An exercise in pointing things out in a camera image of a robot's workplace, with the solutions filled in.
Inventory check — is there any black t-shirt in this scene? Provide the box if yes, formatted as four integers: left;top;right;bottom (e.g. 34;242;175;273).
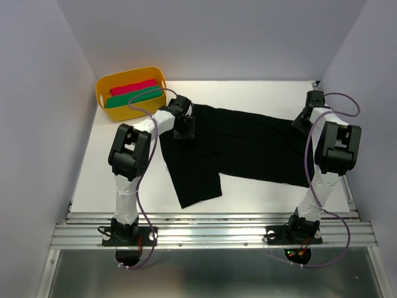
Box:
159;105;308;208

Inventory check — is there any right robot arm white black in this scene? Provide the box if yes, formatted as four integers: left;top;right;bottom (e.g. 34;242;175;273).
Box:
285;107;362;242

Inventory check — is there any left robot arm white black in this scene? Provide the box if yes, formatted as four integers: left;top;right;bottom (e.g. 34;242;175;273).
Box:
106;104;195;245

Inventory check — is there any red rolled t-shirt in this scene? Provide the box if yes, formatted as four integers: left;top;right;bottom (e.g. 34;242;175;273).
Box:
110;79;157;96

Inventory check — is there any green rolled t-shirt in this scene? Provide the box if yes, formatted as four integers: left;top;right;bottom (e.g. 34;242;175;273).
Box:
105;86;164;109

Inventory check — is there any yellow plastic basket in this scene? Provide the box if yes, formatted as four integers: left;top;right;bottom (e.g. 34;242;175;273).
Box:
96;66;166;122

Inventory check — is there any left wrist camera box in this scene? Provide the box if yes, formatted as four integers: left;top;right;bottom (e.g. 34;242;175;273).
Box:
167;95;192;115

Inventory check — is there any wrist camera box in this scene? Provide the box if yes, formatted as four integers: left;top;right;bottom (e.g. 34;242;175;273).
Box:
305;90;325;108
167;95;192;115

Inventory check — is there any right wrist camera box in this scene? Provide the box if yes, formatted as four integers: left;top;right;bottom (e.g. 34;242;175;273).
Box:
305;90;325;108

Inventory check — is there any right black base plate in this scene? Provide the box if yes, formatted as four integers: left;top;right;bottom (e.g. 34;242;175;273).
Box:
264;225;323;245

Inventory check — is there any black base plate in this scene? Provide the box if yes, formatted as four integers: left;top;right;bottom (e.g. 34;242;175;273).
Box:
97;226;158;247
264;225;323;245

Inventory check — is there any aluminium rail frame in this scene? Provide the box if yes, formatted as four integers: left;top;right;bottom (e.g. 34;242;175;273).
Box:
34;80;387;298

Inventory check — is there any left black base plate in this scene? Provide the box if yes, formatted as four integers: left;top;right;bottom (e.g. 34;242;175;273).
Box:
97;226;158;247

